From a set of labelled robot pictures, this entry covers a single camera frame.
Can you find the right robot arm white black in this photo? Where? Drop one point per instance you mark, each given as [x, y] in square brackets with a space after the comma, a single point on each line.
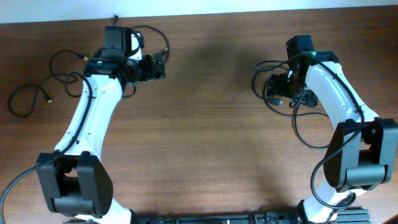
[361, 153]

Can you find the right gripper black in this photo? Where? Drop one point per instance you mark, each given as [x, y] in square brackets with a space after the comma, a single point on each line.
[275, 85]

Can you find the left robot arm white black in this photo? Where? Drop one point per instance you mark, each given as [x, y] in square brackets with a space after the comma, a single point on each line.
[73, 180]

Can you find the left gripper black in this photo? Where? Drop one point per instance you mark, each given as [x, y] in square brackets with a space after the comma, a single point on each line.
[150, 74]

